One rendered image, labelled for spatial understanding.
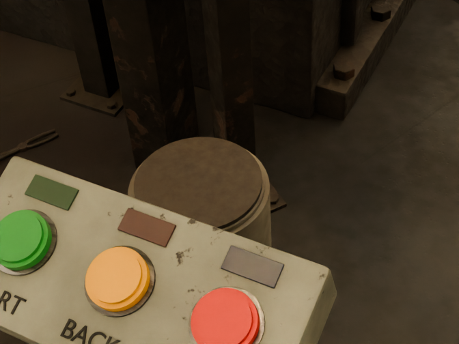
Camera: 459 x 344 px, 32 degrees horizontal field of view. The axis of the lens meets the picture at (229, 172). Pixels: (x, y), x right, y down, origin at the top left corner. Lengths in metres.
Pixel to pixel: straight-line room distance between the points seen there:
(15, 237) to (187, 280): 0.12
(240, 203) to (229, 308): 0.19
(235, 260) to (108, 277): 0.08
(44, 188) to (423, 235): 0.86
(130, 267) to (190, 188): 0.18
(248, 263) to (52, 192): 0.15
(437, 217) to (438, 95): 0.31
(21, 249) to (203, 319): 0.13
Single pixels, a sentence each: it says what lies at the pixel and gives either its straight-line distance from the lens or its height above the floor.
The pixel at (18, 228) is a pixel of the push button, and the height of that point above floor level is 0.61.
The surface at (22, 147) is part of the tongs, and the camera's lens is 1.50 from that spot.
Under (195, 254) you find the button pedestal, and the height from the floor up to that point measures 0.61.
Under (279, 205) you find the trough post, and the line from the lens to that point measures 1.33.
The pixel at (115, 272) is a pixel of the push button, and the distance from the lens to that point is 0.49.
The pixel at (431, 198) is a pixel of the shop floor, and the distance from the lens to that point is 1.37.
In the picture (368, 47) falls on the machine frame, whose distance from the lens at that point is 1.55.
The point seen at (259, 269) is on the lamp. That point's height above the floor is 0.61.
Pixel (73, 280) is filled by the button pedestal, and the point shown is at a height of 0.60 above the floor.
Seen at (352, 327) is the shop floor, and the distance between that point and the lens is 1.19.
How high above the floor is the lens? 1.00
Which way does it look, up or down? 46 degrees down
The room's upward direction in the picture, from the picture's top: 5 degrees counter-clockwise
